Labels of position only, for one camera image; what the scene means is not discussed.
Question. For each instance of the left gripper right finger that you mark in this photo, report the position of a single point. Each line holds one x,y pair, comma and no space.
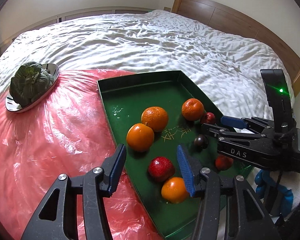
190,168

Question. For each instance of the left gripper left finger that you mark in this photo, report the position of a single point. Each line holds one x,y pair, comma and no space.
112,167

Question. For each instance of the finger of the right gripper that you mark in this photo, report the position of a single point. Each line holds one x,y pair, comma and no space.
216,132
254,124

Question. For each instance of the small red plum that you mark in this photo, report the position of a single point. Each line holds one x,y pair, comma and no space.
208,118

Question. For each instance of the dark purple plum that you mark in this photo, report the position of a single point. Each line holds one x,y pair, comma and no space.
201,142

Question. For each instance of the dark red plum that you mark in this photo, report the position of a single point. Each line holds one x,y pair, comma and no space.
223,163

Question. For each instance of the small orange mandarin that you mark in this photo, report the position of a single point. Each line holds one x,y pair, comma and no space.
140,137

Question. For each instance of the orange mandarin with stem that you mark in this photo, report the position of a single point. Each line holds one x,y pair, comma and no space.
155,117

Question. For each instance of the blue gloved hand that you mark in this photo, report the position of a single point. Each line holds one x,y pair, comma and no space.
276,196

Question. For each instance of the pink plastic sheet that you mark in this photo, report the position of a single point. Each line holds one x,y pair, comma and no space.
66,133

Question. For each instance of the white bed duvet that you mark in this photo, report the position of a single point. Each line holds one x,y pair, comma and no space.
226,67

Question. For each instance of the green rectangular tray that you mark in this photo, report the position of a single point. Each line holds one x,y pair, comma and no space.
124,99

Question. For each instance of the wooden headboard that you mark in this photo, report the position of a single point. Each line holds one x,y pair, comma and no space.
228,20

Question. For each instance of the silver plate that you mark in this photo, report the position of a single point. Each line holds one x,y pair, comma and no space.
12,106

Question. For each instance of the green leafy vegetable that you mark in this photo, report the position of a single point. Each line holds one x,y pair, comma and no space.
29,83

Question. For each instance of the black tracker mount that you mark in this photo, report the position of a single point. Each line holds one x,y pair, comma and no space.
278,99

